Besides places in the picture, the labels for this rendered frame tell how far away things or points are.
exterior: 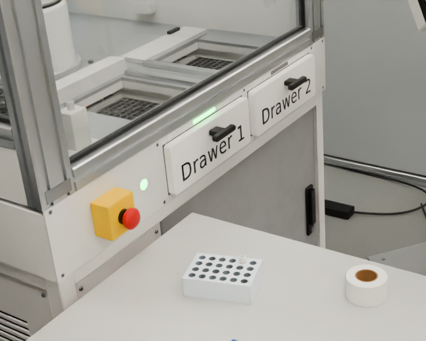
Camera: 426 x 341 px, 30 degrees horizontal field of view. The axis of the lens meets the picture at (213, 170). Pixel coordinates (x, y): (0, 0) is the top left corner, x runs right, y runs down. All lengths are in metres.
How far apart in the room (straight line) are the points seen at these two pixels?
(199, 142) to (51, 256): 0.42
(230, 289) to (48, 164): 0.37
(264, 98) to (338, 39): 1.49
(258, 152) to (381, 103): 1.44
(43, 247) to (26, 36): 0.37
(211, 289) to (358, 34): 2.02
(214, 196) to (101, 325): 0.53
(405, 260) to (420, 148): 0.65
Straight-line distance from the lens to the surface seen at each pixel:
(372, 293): 1.35
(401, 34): 3.17
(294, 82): 1.89
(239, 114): 1.75
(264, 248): 1.52
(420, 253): 2.86
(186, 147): 1.61
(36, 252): 1.43
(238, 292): 1.37
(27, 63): 1.28
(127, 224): 1.42
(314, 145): 2.19
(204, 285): 1.38
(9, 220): 1.44
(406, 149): 3.34
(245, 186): 1.90
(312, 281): 1.43
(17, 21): 1.26
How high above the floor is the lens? 1.57
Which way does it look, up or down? 26 degrees down
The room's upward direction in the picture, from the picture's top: 5 degrees counter-clockwise
